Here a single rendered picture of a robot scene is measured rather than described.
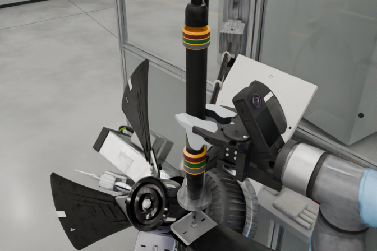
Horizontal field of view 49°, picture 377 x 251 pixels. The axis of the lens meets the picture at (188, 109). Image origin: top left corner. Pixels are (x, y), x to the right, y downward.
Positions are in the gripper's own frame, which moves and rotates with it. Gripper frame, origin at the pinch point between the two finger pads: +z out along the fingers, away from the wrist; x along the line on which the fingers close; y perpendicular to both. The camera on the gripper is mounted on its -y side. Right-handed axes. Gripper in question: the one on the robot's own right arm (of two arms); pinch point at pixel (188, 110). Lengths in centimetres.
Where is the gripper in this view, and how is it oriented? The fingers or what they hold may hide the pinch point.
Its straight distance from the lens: 74.2
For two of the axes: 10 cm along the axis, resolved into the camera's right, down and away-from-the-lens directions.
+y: -0.1, 8.4, 5.4
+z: -8.0, -3.3, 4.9
